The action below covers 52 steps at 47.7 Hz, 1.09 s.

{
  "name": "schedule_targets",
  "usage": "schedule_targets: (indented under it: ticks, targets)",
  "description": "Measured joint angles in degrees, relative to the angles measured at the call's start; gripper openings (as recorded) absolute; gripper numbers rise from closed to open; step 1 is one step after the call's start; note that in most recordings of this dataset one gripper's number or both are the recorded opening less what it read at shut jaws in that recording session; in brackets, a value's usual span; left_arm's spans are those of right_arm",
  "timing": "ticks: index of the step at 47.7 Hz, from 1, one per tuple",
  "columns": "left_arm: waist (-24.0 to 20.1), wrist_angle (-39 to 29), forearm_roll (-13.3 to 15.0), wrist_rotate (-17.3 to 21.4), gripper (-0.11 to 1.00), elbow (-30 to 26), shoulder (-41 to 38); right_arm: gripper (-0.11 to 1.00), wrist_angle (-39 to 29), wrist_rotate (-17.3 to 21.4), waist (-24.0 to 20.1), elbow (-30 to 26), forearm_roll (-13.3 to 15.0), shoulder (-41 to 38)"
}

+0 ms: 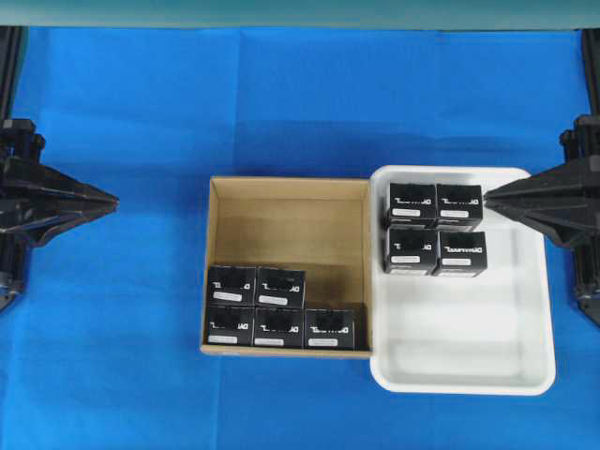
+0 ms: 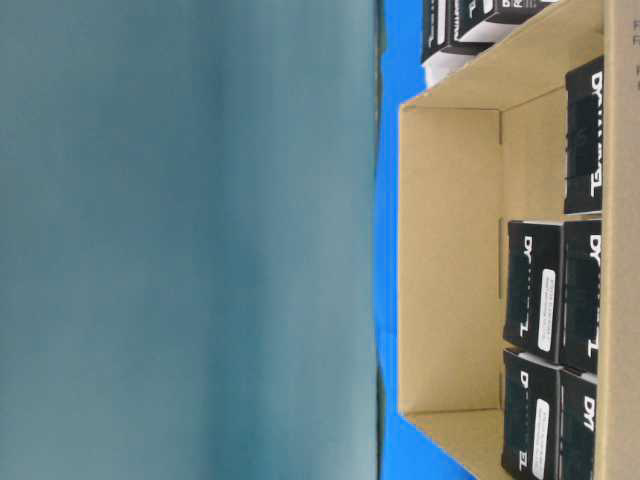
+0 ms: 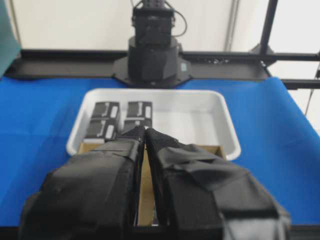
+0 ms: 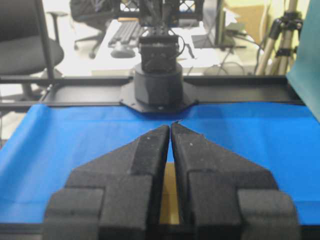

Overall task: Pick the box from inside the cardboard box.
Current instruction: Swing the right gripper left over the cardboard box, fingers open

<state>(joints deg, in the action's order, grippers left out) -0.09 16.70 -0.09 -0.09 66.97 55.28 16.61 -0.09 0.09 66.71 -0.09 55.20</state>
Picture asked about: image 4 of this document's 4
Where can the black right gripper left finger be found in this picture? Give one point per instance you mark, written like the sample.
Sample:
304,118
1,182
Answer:
116,196

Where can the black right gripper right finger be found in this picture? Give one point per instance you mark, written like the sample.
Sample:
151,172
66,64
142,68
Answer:
225,196

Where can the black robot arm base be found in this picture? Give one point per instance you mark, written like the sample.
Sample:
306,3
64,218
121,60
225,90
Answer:
158,84

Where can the brown cardboard box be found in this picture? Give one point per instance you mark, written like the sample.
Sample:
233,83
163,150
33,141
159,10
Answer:
169,211

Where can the blue table cloth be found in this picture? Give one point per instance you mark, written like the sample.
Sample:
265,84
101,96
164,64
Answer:
50,142

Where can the black computer keyboard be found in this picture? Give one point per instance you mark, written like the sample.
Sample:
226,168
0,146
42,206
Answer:
127,35

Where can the black office chair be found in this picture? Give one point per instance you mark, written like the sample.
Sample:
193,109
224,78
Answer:
93,13
25,46

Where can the black metal mounting rail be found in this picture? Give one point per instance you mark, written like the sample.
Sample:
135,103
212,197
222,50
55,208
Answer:
93,91

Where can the grey camera tripod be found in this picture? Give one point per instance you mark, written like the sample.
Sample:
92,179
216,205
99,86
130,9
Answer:
278,50

